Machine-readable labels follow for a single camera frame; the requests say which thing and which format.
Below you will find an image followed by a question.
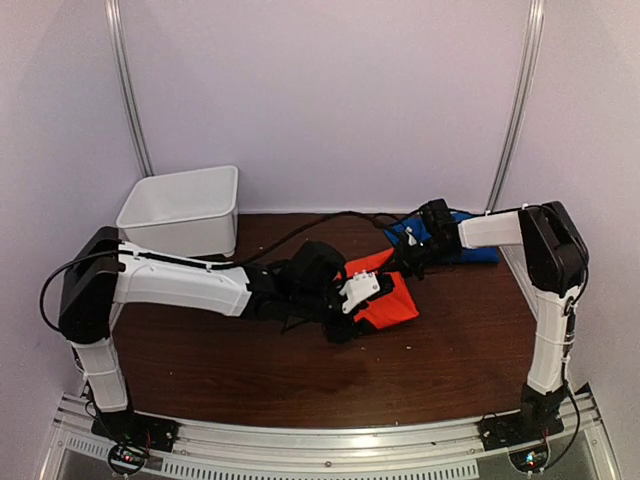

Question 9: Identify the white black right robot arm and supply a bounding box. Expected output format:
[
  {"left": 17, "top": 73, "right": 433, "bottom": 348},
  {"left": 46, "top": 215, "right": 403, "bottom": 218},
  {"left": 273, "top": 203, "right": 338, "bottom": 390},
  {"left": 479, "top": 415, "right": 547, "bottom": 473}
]
[{"left": 383, "top": 199, "right": 589, "bottom": 442}]

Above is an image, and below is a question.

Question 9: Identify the blue pleated skirt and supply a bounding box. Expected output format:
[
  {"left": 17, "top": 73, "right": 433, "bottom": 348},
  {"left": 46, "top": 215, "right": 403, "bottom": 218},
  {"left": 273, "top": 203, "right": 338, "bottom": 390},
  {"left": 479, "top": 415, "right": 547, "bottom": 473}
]
[{"left": 390, "top": 216, "right": 500, "bottom": 265}]

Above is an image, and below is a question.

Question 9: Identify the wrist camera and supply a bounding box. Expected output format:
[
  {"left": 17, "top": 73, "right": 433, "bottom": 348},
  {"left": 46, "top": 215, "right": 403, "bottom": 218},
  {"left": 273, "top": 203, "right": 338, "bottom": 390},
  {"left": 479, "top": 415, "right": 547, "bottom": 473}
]
[
  {"left": 339, "top": 271, "right": 395, "bottom": 314},
  {"left": 404, "top": 226, "right": 419, "bottom": 246}
]

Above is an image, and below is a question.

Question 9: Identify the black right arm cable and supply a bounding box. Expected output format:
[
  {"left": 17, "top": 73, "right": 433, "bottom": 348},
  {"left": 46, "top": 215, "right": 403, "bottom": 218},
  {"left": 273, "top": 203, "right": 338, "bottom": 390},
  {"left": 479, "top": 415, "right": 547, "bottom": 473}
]
[{"left": 369, "top": 213, "right": 416, "bottom": 236}]

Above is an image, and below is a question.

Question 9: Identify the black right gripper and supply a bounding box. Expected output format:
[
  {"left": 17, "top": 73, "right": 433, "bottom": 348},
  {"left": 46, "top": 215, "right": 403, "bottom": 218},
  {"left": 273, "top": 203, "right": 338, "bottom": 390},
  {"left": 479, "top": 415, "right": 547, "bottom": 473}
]
[{"left": 379, "top": 236, "right": 455, "bottom": 281}]

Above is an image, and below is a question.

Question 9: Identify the orange t-shirt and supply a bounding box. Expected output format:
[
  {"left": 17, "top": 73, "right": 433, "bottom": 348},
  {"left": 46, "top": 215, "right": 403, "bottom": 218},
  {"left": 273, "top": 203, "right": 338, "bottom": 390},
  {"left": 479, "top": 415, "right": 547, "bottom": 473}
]
[{"left": 346, "top": 248, "right": 419, "bottom": 331}]

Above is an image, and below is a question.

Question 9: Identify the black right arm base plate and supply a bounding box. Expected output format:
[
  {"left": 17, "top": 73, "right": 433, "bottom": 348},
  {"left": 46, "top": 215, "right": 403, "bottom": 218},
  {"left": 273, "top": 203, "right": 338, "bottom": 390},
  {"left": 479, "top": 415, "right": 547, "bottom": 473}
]
[{"left": 476, "top": 402, "right": 564, "bottom": 451}]

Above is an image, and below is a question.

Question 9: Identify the aluminium frame post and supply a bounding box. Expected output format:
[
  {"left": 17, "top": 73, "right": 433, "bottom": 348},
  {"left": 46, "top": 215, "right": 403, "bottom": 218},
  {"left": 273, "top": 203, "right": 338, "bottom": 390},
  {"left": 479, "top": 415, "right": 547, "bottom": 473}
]
[
  {"left": 104, "top": 0, "right": 154, "bottom": 178},
  {"left": 485, "top": 0, "right": 546, "bottom": 211}
]

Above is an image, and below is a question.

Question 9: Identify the aluminium frame post right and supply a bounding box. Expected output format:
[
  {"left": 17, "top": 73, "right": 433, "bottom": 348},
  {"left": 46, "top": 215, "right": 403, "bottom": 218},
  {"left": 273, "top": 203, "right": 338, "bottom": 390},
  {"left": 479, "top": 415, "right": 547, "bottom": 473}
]
[{"left": 485, "top": 0, "right": 546, "bottom": 211}]

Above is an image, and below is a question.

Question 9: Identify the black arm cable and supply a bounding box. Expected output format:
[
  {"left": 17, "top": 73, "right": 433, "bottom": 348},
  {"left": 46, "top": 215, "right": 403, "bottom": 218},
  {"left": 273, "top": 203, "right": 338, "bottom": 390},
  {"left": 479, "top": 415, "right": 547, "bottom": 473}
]
[
  {"left": 204, "top": 211, "right": 381, "bottom": 271},
  {"left": 369, "top": 213, "right": 416, "bottom": 236}
]

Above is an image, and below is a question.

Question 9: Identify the aluminium front rail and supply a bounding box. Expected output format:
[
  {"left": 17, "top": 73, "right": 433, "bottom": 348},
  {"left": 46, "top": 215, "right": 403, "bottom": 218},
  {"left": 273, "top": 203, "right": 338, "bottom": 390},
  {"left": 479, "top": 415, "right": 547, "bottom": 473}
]
[{"left": 49, "top": 384, "right": 611, "bottom": 480}]

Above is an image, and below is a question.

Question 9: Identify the white plastic laundry bin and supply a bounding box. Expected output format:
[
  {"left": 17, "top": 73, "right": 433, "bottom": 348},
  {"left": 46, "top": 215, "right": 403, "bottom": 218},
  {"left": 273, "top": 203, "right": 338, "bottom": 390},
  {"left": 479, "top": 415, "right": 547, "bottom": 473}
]
[{"left": 116, "top": 165, "right": 239, "bottom": 257}]

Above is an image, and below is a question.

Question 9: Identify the round circuit board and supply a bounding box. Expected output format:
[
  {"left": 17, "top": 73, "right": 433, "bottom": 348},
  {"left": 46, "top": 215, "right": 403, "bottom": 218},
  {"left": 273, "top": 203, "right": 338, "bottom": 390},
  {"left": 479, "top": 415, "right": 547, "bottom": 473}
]
[
  {"left": 509, "top": 444, "right": 550, "bottom": 474},
  {"left": 107, "top": 443, "right": 150, "bottom": 476}
]

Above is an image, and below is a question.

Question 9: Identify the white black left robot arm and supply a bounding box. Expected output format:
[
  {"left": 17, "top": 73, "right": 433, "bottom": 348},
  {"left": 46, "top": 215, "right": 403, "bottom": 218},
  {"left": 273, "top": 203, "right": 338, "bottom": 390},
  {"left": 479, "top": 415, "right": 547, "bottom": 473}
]
[{"left": 58, "top": 227, "right": 355, "bottom": 444}]

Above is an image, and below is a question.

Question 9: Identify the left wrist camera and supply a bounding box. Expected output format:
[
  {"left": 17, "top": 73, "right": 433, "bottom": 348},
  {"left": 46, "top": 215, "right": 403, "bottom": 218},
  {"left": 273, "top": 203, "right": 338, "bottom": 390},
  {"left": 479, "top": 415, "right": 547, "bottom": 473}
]
[{"left": 339, "top": 271, "right": 395, "bottom": 314}]

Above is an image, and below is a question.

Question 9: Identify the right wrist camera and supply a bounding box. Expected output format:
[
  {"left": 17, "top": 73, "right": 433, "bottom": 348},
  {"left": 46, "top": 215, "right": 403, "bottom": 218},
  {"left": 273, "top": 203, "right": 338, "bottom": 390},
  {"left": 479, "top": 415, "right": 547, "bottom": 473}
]
[{"left": 404, "top": 226, "right": 419, "bottom": 246}]

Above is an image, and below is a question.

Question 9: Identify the aluminium frame post left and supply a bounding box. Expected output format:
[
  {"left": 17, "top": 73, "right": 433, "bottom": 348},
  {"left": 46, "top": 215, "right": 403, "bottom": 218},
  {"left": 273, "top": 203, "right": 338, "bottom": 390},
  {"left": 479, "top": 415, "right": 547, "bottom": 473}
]
[{"left": 104, "top": 0, "right": 154, "bottom": 178}]

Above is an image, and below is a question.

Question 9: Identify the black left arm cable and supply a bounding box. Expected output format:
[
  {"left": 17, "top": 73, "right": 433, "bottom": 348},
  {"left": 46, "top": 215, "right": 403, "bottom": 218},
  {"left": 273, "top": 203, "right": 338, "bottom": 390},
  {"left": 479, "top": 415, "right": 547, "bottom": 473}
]
[{"left": 204, "top": 211, "right": 381, "bottom": 271}]

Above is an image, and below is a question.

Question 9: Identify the right round circuit board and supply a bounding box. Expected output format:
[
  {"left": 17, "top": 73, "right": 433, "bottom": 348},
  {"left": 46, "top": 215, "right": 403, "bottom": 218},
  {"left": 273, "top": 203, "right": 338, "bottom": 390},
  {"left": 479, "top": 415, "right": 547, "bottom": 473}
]
[{"left": 509, "top": 444, "right": 550, "bottom": 474}]

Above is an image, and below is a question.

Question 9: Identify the left round circuit board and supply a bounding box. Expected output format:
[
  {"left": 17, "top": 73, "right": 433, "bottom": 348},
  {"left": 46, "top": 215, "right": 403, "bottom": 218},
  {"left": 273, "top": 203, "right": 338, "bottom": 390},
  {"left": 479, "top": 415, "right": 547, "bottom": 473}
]
[{"left": 107, "top": 443, "right": 150, "bottom": 476}]

